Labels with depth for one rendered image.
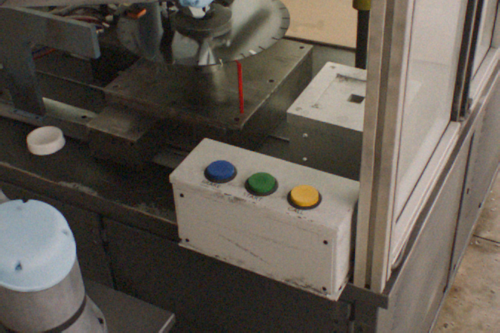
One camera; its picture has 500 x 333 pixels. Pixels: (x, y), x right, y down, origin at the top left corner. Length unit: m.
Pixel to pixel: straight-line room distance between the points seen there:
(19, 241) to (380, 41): 0.50
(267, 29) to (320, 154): 0.27
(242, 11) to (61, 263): 0.69
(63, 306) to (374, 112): 0.47
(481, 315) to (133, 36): 1.25
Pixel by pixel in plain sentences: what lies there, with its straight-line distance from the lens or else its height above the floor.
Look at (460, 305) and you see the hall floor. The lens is 2.19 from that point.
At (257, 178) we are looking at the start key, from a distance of 1.12.
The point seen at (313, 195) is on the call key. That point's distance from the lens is 1.09.
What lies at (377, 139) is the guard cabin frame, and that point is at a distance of 1.00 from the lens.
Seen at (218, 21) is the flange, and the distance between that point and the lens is 1.43.
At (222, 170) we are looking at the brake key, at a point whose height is 0.91.
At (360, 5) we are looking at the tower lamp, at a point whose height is 0.98.
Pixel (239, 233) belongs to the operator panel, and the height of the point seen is 0.82.
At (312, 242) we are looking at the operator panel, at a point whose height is 0.85.
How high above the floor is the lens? 1.62
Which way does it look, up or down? 37 degrees down
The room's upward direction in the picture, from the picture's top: 3 degrees counter-clockwise
